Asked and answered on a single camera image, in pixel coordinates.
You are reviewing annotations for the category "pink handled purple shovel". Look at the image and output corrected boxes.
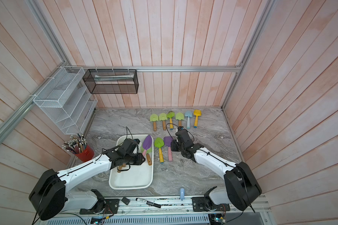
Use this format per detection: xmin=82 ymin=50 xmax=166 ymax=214
xmin=163 ymin=137 xmax=173 ymax=162

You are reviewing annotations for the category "light blue shovel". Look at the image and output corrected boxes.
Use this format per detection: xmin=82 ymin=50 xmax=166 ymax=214
xmin=185 ymin=110 xmax=193 ymax=129

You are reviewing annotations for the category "bright green yellow-handled shovel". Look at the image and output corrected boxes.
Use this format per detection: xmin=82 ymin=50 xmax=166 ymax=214
xmin=167 ymin=111 xmax=175 ymax=130

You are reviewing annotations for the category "yellow plastic shovel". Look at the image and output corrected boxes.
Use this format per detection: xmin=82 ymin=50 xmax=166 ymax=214
xmin=193 ymin=110 xmax=201 ymax=128

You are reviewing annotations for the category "green shovel wooden handle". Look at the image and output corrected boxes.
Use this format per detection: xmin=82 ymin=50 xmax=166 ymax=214
xmin=159 ymin=113 xmax=168 ymax=131
xmin=150 ymin=113 xmax=159 ymax=131

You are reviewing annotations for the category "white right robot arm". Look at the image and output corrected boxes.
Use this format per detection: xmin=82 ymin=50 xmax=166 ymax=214
xmin=171 ymin=127 xmax=262 ymax=211

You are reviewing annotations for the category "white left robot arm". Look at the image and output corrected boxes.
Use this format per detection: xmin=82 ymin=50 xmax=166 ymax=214
xmin=29 ymin=138 xmax=146 ymax=221

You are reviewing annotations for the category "white storage box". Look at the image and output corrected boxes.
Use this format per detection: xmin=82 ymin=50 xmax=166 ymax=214
xmin=109 ymin=141 xmax=154 ymax=190

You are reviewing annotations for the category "red pencil cup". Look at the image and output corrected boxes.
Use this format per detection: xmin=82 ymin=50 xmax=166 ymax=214
xmin=62 ymin=133 xmax=94 ymax=162

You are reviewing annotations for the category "small black block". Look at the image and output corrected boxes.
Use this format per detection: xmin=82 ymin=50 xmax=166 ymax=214
xmin=121 ymin=197 xmax=130 ymax=205

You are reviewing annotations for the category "light blue small bottle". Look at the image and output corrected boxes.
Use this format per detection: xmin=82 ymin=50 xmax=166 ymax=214
xmin=179 ymin=187 xmax=185 ymax=201

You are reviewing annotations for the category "black marker pen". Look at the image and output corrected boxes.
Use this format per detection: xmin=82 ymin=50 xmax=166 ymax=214
xmin=136 ymin=198 xmax=161 ymax=209

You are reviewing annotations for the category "black mesh basket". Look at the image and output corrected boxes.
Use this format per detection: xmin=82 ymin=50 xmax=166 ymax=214
xmin=83 ymin=68 xmax=139 ymax=94

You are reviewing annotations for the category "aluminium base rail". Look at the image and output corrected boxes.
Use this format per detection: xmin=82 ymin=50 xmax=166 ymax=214
xmin=36 ymin=195 xmax=276 ymax=225

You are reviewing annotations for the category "white wire shelf rack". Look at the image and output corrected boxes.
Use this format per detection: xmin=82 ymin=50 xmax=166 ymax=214
xmin=33 ymin=67 xmax=98 ymax=135

